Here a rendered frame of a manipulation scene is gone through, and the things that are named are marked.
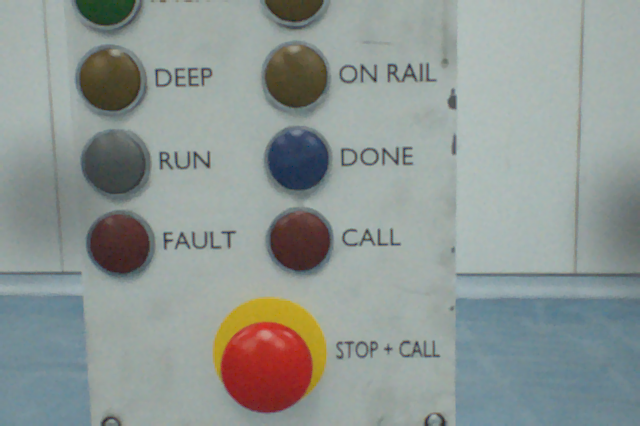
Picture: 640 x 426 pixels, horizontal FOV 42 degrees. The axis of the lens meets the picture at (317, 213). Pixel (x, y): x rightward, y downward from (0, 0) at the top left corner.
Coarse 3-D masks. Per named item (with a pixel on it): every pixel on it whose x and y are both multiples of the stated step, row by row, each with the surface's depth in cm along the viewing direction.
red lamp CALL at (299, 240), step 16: (288, 224) 37; (304, 224) 37; (320, 224) 37; (272, 240) 37; (288, 240) 37; (304, 240) 37; (320, 240) 37; (288, 256) 37; (304, 256) 37; (320, 256) 37
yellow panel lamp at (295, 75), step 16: (288, 48) 36; (304, 48) 36; (272, 64) 36; (288, 64) 35; (304, 64) 35; (320, 64) 36; (272, 80) 36; (288, 80) 36; (304, 80) 36; (320, 80) 36; (272, 96) 36; (288, 96) 36; (304, 96) 36
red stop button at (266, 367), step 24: (240, 336) 36; (264, 336) 35; (288, 336) 35; (240, 360) 35; (264, 360) 35; (288, 360) 35; (240, 384) 36; (264, 384) 35; (288, 384) 35; (264, 408) 36
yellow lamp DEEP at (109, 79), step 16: (96, 64) 36; (112, 64) 36; (128, 64) 36; (80, 80) 36; (96, 80) 36; (112, 80) 36; (128, 80) 36; (96, 96) 36; (112, 96) 36; (128, 96) 36
